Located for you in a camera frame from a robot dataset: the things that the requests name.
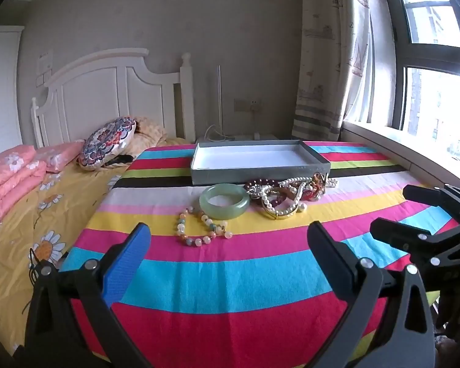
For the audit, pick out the pink floral quilt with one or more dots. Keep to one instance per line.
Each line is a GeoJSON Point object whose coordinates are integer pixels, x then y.
{"type": "Point", "coordinates": [7, 184]}

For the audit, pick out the colourful striped cloth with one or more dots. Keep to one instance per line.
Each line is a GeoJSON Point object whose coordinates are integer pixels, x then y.
{"type": "Point", "coordinates": [230, 276]}

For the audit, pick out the printed beige curtain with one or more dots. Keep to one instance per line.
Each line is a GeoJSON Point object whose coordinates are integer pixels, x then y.
{"type": "Point", "coordinates": [326, 65]}

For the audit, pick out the paper sheet on wall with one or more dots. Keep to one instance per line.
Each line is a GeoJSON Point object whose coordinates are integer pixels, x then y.
{"type": "Point", "coordinates": [44, 67]}

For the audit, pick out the white wardrobe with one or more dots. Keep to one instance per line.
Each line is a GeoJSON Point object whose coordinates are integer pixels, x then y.
{"type": "Point", "coordinates": [2, 92]}

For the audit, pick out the dark framed window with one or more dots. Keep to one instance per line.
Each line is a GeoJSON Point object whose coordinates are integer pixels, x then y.
{"type": "Point", "coordinates": [396, 46]}

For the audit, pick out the beige pillow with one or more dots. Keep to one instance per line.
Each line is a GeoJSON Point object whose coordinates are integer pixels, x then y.
{"type": "Point", "coordinates": [153, 132]}

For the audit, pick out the green jade bangle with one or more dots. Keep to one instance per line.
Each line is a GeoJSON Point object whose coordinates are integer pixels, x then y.
{"type": "Point", "coordinates": [206, 204]}

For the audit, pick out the round patterned cushion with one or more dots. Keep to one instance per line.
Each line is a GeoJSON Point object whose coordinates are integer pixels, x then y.
{"type": "Point", "coordinates": [103, 142]}

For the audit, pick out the white window sill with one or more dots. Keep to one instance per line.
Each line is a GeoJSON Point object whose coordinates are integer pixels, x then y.
{"type": "Point", "coordinates": [398, 145]}

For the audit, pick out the gold bangle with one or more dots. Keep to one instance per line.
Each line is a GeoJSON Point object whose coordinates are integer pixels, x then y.
{"type": "Point", "coordinates": [280, 216]}

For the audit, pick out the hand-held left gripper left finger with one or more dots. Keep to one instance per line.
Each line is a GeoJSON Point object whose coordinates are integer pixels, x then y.
{"type": "Point", "coordinates": [127, 260]}

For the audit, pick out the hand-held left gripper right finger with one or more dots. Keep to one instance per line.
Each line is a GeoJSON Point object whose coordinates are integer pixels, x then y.
{"type": "Point", "coordinates": [329, 262]}

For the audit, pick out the white bed headboard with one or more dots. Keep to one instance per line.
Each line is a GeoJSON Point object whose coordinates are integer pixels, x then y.
{"type": "Point", "coordinates": [99, 96]}

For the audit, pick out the grey jewelry box tray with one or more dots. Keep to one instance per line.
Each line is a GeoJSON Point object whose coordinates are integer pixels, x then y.
{"type": "Point", "coordinates": [253, 174]}

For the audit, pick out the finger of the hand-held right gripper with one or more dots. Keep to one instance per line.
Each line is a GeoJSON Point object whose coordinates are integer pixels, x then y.
{"type": "Point", "coordinates": [402, 235]}
{"type": "Point", "coordinates": [425, 198]}

